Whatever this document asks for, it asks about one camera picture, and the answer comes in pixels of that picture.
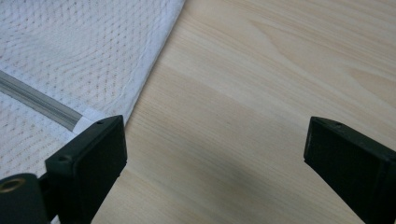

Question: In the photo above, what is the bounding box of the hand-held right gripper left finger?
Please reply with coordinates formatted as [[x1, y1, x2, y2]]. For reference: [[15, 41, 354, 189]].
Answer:
[[44, 114, 128, 224]]

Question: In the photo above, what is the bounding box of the grey strip with white tab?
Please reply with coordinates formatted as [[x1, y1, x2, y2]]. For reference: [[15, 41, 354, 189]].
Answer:
[[0, 69, 106, 135]]

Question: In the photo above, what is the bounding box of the white dotted cloth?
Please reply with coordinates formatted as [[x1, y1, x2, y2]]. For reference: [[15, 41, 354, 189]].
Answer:
[[0, 0, 187, 224]]

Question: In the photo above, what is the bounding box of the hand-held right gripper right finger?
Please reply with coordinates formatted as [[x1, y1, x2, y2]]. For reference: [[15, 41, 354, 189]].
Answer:
[[303, 116, 396, 224]]

